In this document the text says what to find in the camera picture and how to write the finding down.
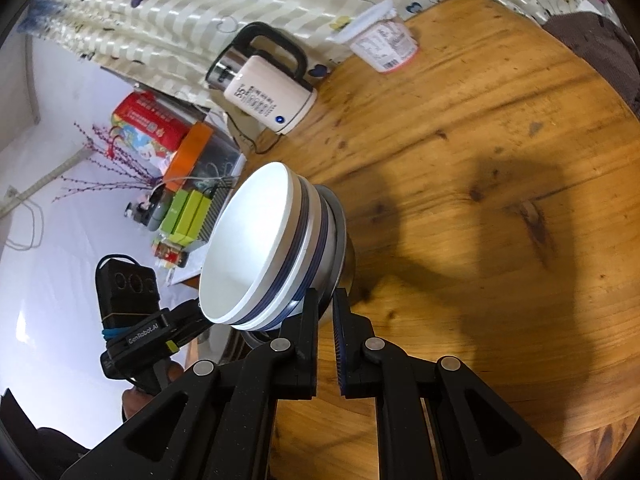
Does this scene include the chevron-patterned box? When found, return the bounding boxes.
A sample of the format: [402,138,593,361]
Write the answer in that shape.
[195,180,236,251]

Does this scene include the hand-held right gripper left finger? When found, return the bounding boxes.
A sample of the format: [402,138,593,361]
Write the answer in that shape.
[60,287,321,480]

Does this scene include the heart-print striped curtain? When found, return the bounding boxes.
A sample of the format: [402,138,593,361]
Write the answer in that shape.
[20,0,616,106]

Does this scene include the red package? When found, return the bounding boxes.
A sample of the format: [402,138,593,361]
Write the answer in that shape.
[111,91,193,158]

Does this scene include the white plastic tub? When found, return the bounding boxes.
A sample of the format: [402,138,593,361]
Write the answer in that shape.
[330,0,420,75]

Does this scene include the stainless steel bowl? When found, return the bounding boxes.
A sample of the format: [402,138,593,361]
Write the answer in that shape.
[245,185,357,351]

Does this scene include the large white blue-banded bowl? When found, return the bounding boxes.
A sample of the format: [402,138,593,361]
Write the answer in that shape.
[235,172,335,333]

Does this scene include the colourful cartoon package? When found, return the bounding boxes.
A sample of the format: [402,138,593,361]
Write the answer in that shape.
[107,125,173,171]

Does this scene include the black kettle power cable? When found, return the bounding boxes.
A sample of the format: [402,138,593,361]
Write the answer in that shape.
[225,112,291,156]

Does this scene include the white electric kettle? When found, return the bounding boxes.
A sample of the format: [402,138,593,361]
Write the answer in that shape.
[206,21,318,136]

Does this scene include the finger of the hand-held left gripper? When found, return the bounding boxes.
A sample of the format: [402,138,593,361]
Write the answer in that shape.
[169,299,212,349]

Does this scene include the clear container with orange lid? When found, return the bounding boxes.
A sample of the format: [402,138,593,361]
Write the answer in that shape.
[161,122,248,196]

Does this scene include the purple dried branches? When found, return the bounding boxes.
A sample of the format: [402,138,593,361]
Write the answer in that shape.
[52,122,161,203]

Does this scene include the person's left hand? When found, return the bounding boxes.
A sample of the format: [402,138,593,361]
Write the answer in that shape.
[121,363,186,424]

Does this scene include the white wall conduit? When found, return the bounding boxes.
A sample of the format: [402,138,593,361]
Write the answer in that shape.
[0,152,86,218]

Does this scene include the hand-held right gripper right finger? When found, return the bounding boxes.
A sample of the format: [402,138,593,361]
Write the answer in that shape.
[332,287,583,480]

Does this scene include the dark brown cloth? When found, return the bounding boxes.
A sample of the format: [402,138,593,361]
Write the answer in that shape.
[544,10,640,121]

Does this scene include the lime green box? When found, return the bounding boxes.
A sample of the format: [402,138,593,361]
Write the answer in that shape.
[175,190,216,248]

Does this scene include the grey handheld device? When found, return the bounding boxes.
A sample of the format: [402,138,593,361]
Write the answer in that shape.
[125,195,168,231]

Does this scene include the small white blue-banded bowl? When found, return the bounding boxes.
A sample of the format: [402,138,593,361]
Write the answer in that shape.
[198,161,307,332]

